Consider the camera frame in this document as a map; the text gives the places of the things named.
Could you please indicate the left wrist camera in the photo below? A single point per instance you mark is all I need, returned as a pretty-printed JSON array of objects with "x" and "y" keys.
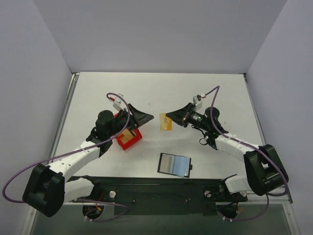
[{"x": 117, "y": 102}]

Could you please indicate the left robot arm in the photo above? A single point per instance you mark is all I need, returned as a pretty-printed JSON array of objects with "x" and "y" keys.
[{"x": 49, "y": 186}]

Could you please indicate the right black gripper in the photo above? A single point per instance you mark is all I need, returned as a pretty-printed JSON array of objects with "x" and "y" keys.
[{"x": 186, "y": 115}]

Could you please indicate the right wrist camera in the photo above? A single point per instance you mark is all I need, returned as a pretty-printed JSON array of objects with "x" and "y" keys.
[{"x": 197, "y": 101}]

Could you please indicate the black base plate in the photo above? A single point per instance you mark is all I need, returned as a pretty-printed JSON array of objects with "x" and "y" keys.
[{"x": 163, "y": 196}]

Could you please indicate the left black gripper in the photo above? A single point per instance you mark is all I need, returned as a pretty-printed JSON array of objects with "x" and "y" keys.
[{"x": 131, "y": 117}]

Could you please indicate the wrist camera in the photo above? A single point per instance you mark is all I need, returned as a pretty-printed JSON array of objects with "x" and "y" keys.
[
  {"x": 117, "y": 102},
  {"x": 197, "y": 101}
]

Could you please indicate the red plastic bin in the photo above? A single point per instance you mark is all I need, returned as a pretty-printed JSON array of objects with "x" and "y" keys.
[{"x": 131, "y": 142}]

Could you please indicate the black card holder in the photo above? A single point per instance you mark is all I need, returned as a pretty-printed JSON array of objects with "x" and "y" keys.
[{"x": 175, "y": 165}]

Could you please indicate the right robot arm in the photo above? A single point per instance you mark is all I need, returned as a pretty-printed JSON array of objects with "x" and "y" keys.
[{"x": 264, "y": 169}]

